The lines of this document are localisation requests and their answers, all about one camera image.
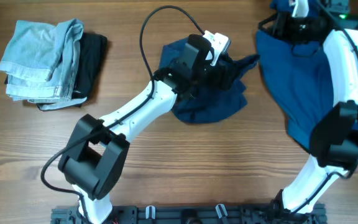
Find dark navy blue shorts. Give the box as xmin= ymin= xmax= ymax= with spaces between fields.
xmin=156 ymin=34 xmax=260 ymax=123

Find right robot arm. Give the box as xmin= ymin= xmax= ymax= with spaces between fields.
xmin=256 ymin=1 xmax=358 ymax=223

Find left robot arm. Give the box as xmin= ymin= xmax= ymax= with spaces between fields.
xmin=58 ymin=31 xmax=232 ymax=223

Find blue t-shirt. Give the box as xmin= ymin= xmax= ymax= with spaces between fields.
xmin=255 ymin=0 xmax=358 ymax=153

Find black folded garment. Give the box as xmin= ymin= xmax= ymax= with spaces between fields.
xmin=6 ymin=33 xmax=108 ymax=111

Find light blue folded jeans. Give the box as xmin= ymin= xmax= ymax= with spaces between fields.
xmin=0 ymin=19 xmax=87 ymax=111

